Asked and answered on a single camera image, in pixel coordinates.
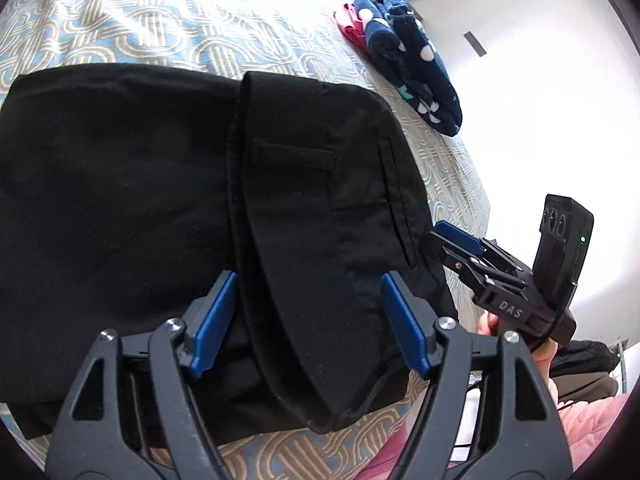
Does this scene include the black pants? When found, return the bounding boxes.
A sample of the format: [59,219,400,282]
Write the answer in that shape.
[1,64,457,444]

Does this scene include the pink sleeve forearm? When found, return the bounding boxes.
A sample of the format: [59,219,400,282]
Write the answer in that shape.
[548,374,628,471]

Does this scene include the person's right hand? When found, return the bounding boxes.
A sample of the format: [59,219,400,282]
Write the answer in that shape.
[477,311,558,403]

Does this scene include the black bag on floor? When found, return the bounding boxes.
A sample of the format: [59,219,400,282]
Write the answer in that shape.
[550,340,620,402]

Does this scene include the red pants of person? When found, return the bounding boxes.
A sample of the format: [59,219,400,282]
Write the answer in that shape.
[355,426,409,480]

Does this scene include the navy polka dot garment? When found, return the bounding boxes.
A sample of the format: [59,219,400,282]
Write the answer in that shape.
[354,0,462,136]

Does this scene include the pink red folded garment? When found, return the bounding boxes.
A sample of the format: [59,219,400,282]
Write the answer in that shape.
[334,3,368,52]

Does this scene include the patterned blue beige bedspread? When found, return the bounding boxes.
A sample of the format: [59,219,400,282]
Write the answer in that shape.
[1,0,489,479]

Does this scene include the black cable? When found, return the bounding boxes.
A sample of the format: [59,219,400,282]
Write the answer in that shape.
[449,309,576,451]

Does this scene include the black camera box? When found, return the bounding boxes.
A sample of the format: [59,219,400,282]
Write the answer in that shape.
[533,194,594,313]

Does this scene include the grey wall switch plate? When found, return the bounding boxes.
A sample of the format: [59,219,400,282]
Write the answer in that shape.
[463,32,487,58]

